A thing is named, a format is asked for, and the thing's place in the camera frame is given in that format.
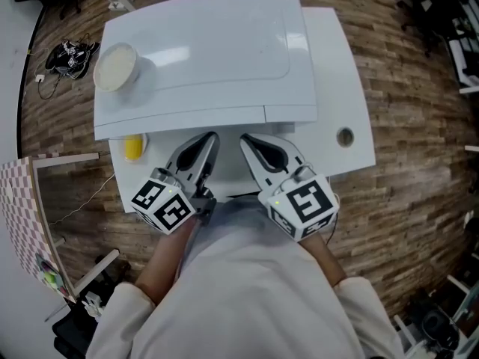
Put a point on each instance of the grey fruit tray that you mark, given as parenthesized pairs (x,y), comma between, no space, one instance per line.
(39,266)

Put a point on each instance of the white metal frame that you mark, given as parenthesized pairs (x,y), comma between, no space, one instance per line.
(406,331)

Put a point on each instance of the black office chair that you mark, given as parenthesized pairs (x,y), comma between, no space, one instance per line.
(71,335)

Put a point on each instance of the person's left forearm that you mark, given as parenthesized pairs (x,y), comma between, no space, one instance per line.
(164,264)

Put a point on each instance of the person's white sweater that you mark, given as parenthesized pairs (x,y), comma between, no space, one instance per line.
(243,294)

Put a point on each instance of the white bowl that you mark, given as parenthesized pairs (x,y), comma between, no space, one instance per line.
(114,67)

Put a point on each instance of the yellow oblong food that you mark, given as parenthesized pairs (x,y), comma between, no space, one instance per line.
(132,148)

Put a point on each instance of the person's right forearm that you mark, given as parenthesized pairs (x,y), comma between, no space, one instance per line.
(322,260)

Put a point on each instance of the white gadget cluster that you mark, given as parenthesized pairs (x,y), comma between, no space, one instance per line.
(91,301)

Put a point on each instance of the pink checkered table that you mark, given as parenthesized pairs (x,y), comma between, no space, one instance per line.
(18,215)

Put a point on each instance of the red fruit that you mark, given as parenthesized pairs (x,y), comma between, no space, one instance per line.
(64,292)

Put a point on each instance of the green round fruit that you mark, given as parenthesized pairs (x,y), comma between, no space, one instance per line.
(50,278)

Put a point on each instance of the white pole stand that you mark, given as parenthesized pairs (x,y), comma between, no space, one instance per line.
(116,6)

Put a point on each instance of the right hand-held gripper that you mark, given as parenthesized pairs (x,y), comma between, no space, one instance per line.
(310,204)

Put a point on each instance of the white microwave housing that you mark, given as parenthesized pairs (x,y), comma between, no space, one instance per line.
(209,51)

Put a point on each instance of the white table with grommet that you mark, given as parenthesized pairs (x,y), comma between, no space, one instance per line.
(337,88)

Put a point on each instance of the purple fruit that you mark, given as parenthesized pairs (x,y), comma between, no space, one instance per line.
(46,266)

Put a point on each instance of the white microwave door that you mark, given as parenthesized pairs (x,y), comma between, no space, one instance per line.
(179,123)

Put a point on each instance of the black bulky object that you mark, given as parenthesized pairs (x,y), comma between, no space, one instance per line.
(436,327)

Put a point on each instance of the white wall adapter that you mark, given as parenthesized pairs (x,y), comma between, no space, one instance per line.
(39,78)

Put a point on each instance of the black equipment heap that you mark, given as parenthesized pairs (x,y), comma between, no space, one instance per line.
(71,60)

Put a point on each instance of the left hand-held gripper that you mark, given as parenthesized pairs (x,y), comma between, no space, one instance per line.
(149,196)

